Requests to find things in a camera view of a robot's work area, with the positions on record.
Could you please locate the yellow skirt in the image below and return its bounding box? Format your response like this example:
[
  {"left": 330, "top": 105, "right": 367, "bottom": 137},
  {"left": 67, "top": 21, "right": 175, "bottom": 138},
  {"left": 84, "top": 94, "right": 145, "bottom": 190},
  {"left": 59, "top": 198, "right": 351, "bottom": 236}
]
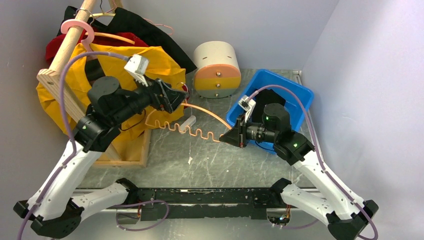
[{"left": 36, "top": 43, "right": 186, "bottom": 142}]

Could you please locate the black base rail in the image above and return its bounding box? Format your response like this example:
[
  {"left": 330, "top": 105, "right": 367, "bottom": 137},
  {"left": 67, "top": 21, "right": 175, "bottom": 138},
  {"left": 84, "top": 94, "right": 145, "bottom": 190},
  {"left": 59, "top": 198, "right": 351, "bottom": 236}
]
[{"left": 118, "top": 187, "right": 287, "bottom": 221}]

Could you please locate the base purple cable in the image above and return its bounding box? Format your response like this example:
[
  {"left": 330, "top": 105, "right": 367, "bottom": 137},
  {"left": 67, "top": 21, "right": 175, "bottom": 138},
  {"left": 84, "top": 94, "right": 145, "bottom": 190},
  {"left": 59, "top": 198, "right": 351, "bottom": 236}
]
[
  {"left": 114, "top": 198, "right": 171, "bottom": 232},
  {"left": 269, "top": 204, "right": 319, "bottom": 230}
]

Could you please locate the wooden clothes rack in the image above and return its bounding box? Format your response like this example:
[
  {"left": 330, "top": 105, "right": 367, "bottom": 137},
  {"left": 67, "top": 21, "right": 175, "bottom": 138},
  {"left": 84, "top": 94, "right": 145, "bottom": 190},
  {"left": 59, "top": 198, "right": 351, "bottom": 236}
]
[{"left": 36, "top": 0, "right": 151, "bottom": 168}]

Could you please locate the blue plastic bin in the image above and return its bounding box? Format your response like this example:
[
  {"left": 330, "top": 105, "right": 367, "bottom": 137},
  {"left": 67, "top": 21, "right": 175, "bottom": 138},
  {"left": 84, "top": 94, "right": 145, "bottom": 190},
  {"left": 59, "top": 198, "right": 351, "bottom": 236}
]
[{"left": 226, "top": 69, "right": 314, "bottom": 155}]

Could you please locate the black garment on rack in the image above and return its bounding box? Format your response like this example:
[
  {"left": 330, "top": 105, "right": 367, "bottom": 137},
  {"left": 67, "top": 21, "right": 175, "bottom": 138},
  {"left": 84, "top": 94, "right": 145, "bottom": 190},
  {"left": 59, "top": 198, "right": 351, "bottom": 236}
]
[{"left": 56, "top": 5, "right": 198, "bottom": 74}]

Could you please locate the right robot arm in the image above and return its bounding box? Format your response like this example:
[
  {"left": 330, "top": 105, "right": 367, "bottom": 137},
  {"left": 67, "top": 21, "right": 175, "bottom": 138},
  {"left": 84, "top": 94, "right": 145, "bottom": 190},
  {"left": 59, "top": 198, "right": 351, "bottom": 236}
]
[{"left": 219, "top": 103, "right": 379, "bottom": 240}]

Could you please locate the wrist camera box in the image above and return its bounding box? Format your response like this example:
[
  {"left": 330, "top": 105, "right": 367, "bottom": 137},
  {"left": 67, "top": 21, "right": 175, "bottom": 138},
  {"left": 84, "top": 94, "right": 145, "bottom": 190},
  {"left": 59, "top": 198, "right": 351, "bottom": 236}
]
[
  {"left": 124, "top": 54, "right": 150, "bottom": 87},
  {"left": 237, "top": 95, "right": 256, "bottom": 123}
]

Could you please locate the small white block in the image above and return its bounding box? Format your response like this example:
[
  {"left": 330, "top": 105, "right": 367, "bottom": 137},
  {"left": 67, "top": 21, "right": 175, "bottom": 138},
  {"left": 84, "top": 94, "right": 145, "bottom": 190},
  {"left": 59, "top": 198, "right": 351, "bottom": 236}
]
[{"left": 179, "top": 115, "right": 197, "bottom": 132}]

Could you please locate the red pleated skirt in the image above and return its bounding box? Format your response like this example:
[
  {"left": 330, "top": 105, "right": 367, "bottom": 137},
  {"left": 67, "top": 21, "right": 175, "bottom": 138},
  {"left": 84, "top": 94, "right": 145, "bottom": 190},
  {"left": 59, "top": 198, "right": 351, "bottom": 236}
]
[{"left": 44, "top": 31, "right": 191, "bottom": 97}]

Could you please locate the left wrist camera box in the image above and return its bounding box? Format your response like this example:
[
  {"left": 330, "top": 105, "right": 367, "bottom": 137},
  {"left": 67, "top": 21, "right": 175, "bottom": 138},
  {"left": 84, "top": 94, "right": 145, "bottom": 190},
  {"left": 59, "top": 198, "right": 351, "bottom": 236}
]
[{"left": 124, "top": 54, "right": 150, "bottom": 87}]

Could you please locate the yellow hanger at rack top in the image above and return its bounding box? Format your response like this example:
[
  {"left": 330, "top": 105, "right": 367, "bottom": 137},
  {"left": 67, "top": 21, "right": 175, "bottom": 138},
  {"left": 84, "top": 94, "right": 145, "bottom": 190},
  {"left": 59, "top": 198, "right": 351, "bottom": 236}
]
[{"left": 91, "top": 12, "right": 116, "bottom": 19}]

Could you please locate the round cream drawer box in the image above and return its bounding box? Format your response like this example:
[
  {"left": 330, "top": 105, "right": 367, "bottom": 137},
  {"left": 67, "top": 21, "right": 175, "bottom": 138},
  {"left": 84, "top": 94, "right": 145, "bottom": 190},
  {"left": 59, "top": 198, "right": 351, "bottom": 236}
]
[{"left": 193, "top": 41, "right": 241, "bottom": 99}]

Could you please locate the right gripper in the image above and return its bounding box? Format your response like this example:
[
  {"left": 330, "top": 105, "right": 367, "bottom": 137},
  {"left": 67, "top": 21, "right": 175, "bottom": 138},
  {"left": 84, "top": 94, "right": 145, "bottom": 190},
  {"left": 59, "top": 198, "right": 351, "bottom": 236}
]
[{"left": 219, "top": 112, "right": 278, "bottom": 148}]

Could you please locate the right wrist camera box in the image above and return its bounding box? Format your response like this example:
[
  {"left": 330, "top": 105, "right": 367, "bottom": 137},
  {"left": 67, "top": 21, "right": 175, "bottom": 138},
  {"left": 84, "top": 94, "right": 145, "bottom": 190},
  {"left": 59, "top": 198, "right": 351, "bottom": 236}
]
[{"left": 237, "top": 95, "right": 256, "bottom": 123}]

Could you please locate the pink plastic hanger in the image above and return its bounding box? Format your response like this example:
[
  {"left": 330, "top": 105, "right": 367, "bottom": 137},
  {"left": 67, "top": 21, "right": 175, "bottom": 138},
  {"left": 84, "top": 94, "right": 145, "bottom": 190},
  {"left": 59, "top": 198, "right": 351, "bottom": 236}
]
[{"left": 60, "top": 19, "right": 95, "bottom": 52}]

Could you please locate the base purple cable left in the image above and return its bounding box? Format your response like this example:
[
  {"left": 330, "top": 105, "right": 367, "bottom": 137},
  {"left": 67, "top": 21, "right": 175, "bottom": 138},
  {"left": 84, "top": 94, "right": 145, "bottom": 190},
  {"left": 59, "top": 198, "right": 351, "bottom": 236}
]
[{"left": 114, "top": 198, "right": 171, "bottom": 232}]

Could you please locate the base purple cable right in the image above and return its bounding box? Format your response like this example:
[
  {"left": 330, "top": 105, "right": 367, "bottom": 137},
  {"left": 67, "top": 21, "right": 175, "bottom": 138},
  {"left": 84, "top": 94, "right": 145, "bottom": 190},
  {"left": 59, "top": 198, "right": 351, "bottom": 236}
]
[{"left": 269, "top": 204, "right": 319, "bottom": 230}]

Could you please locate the small black skirt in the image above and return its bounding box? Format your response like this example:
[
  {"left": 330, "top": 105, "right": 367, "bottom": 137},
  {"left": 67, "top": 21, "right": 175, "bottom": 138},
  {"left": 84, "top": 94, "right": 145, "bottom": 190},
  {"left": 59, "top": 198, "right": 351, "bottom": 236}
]
[{"left": 254, "top": 89, "right": 286, "bottom": 110}]

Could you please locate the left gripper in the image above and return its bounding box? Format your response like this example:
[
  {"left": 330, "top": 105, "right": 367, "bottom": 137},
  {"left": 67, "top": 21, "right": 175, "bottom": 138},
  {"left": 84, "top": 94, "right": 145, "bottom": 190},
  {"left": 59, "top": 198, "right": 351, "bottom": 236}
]
[{"left": 111, "top": 70, "right": 190, "bottom": 126}]

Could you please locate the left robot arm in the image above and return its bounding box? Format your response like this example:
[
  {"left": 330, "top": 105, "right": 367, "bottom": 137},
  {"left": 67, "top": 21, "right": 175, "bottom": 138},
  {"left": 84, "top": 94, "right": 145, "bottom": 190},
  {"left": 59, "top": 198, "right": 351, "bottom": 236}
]
[{"left": 13, "top": 76, "right": 189, "bottom": 239}]

